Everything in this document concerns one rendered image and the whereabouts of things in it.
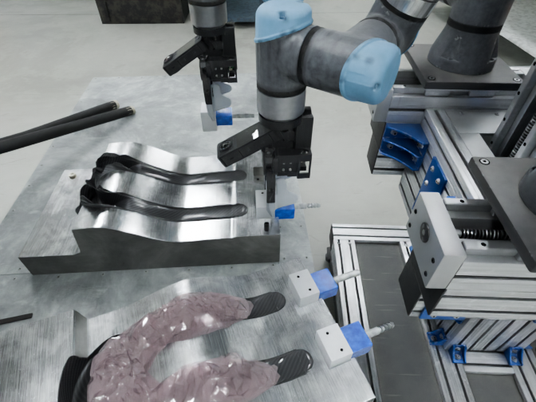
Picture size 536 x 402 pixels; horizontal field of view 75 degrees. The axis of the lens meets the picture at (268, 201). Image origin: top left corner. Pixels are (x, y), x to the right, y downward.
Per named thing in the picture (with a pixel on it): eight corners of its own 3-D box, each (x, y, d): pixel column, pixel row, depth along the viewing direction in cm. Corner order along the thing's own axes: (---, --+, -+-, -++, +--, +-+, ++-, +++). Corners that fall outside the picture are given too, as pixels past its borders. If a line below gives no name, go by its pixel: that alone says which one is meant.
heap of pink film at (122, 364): (247, 289, 62) (246, 264, 56) (287, 393, 50) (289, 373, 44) (91, 342, 55) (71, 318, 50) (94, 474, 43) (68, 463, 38)
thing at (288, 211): (317, 206, 75) (319, 187, 72) (321, 222, 72) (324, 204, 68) (255, 208, 75) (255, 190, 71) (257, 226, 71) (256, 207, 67)
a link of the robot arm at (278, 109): (257, 99, 50) (255, 73, 56) (258, 126, 53) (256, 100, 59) (309, 97, 50) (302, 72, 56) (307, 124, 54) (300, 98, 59)
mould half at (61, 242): (270, 179, 91) (271, 135, 82) (279, 262, 73) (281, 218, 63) (74, 187, 89) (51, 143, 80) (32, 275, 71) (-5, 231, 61)
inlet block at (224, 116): (254, 119, 93) (253, 100, 89) (254, 130, 89) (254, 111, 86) (203, 120, 92) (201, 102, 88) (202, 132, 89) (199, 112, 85)
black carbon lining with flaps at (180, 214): (246, 175, 82) (245, 141, 75) (248, 227, 71) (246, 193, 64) (95, 181, 80) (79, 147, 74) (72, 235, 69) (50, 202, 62)
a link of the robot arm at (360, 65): (418, 25, 44) (339, 10, 49) (385, 56, 38) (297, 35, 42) (402, 84, 50) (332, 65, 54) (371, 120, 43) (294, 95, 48)
